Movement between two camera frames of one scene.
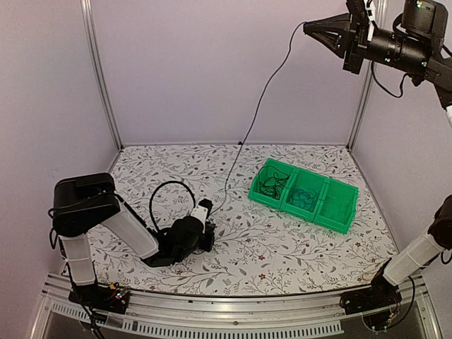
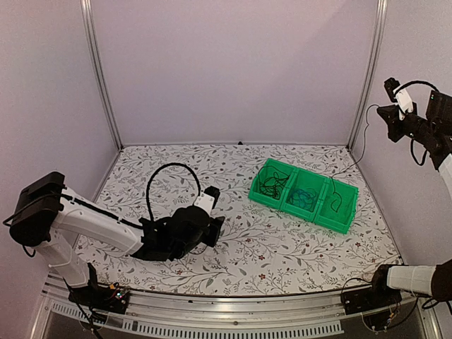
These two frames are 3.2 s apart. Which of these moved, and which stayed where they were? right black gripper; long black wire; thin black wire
Moved: long black wire; right black gripper
Stayed: thin black wire
